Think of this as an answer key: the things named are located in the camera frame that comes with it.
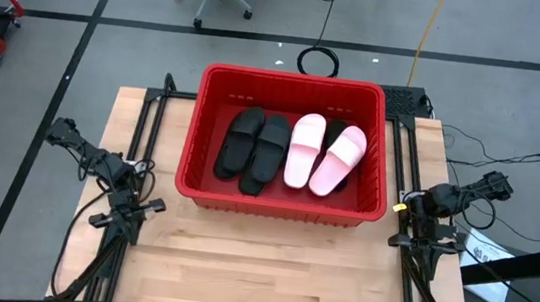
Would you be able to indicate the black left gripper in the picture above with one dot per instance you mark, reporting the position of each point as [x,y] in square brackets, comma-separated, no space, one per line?
[126,206]

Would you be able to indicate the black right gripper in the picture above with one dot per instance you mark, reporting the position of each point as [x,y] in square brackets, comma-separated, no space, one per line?
[432,237]

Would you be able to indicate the pink rubber slide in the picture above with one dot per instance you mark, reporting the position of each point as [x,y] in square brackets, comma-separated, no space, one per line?
[339,163]
[304,149]

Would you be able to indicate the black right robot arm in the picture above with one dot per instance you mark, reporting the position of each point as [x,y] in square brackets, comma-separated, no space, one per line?
[441,199]

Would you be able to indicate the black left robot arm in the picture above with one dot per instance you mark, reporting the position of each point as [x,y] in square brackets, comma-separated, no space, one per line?
[103,161]

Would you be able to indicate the red plastic bin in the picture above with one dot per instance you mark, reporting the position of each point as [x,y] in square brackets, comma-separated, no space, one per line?
[281,92]

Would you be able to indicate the white printed paper sheet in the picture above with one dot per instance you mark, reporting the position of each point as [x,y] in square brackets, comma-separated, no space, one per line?
[488,254]

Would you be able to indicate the yellow tape tag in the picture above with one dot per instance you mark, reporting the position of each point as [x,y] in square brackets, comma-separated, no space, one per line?
[399,208]

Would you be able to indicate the black stand beam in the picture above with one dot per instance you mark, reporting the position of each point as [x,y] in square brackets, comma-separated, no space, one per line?
[519,265]

